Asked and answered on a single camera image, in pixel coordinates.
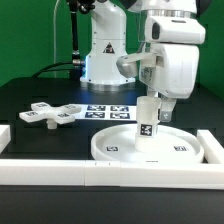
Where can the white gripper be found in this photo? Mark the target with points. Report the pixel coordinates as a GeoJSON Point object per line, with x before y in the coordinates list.
{"type": "Point", "coordinates": [170, 64]}

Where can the white round table top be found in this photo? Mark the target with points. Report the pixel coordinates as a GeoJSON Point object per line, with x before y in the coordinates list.
{"type": "Point", "coordinates": [168, 146]}

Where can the white cross-shaped table base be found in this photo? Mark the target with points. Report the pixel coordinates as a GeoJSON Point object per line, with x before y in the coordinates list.
{"type": "Point", "coordinates": [53, 115]}

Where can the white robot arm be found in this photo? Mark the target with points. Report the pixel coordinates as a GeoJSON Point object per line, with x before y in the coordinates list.
{"type": "Point", "coordinates": [118, 31]}

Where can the white marker sheet with tags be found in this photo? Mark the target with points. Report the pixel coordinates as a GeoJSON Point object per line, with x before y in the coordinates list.
{"type": "Point", "coordinates": [107, 112]}

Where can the white U-shaped boundary frame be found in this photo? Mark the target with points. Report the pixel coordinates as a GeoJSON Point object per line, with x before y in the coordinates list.
{"type": "Point", "coordinates": [164, 173]}

